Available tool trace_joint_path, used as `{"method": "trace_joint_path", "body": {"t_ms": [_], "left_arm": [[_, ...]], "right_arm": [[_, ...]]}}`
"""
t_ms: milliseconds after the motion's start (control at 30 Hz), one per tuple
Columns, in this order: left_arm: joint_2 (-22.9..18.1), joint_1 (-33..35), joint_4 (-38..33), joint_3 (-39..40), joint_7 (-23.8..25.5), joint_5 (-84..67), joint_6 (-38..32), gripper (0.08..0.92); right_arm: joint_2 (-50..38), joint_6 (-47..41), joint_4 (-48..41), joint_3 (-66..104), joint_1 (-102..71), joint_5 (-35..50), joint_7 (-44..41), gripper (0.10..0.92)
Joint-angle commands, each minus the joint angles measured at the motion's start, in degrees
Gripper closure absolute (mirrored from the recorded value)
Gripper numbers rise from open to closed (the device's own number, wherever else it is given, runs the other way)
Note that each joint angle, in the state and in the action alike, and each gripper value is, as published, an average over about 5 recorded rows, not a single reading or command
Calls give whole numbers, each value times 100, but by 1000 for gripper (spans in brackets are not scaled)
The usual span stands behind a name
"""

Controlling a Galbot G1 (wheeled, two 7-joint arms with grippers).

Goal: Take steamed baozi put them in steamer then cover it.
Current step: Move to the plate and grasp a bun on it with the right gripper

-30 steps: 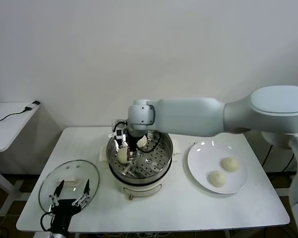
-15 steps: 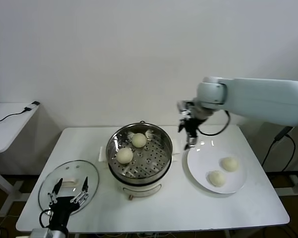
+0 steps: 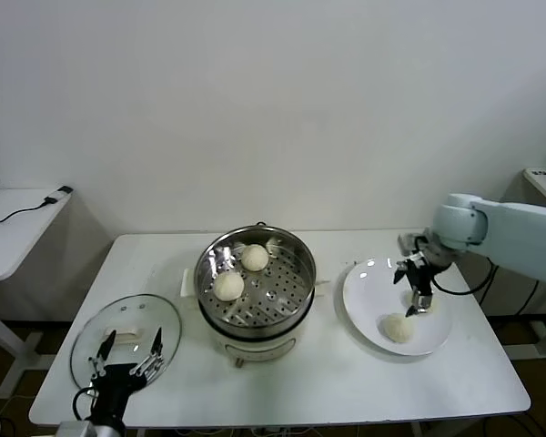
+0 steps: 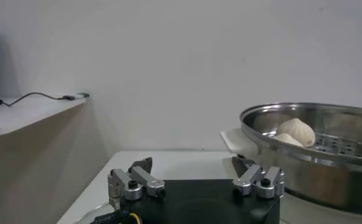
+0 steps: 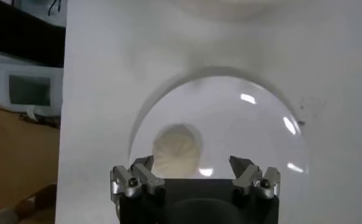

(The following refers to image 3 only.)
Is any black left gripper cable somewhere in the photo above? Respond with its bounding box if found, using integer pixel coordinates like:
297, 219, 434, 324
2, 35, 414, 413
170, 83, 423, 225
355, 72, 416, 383
72, 385, 99, 422

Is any white side table with cable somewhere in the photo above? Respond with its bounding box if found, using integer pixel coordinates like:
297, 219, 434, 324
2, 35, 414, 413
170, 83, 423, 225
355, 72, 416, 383
0, 187, 101, 401

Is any round glass lid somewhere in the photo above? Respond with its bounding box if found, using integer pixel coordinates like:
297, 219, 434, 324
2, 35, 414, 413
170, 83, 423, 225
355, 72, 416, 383
70, 293, 183, 392

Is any white round plate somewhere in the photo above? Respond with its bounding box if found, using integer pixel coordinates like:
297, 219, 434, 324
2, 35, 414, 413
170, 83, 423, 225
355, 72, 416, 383
342, 257, 454, 357

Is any white steamed baozi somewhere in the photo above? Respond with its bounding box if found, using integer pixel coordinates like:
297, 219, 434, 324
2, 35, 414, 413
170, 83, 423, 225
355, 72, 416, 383
240, 243, 270, 273
380, 312, 416, 343
403, 290, 440, 316
213, 271, 246, 302

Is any thin black adapter cable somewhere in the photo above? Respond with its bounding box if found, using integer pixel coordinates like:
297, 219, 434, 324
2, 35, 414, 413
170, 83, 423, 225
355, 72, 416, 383
0, 195, 51, 224

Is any cream electric cooker base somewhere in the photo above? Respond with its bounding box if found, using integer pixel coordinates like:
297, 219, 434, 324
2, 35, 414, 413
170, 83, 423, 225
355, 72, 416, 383
180, 254, 336, 368

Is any small black grey adapter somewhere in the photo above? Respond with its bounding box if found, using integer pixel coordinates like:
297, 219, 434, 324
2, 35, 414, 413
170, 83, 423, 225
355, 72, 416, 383
45, 185, 74, 205

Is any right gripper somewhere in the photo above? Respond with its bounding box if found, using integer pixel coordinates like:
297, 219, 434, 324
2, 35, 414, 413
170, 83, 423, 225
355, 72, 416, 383
392, 236, 451, 319

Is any stainless steel steamer basket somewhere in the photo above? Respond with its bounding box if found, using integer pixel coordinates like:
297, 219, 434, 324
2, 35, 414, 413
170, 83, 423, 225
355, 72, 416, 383
194, 227, 318, 338

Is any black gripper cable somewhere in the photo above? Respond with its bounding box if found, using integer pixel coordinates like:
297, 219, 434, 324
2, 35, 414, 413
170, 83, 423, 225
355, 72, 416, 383
434, 266, 490, 296
72, 385, 99, 422

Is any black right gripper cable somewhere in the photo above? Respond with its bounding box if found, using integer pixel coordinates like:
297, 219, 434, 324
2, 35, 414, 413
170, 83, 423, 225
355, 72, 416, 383
434, 266, 490, 296

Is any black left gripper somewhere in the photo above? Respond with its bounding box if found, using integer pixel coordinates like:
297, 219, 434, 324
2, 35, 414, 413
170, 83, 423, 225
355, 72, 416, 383
88, 326, 165, 422

